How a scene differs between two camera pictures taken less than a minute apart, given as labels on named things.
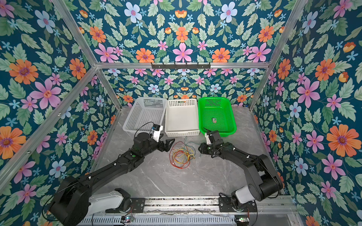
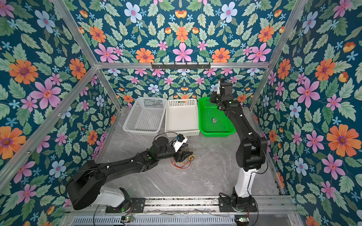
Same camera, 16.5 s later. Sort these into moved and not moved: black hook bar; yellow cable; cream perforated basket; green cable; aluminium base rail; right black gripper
Moved: green cable; right black gripper
Not moved: black hook bar; yellow cable; cream perforated basket; aluminium base rail
